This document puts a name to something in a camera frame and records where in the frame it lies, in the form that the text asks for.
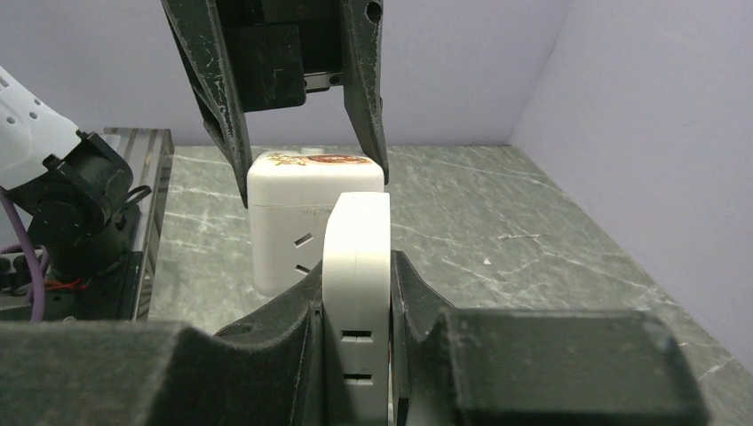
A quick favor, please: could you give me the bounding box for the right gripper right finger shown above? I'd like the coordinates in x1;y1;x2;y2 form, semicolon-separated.
392;251;709;425

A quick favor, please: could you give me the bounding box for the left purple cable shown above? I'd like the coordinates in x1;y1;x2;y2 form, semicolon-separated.
0;187;52;323

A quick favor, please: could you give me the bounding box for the white blue charger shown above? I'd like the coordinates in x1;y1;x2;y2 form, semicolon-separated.
321;192;391;425

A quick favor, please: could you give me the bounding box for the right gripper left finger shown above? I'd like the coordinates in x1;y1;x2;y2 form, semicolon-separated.
1;267;325;425

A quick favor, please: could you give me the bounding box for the white cube socket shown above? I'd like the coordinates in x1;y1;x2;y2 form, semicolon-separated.
246;148;384;297

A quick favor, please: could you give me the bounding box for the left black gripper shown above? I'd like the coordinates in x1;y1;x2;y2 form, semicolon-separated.
161;0;390;207

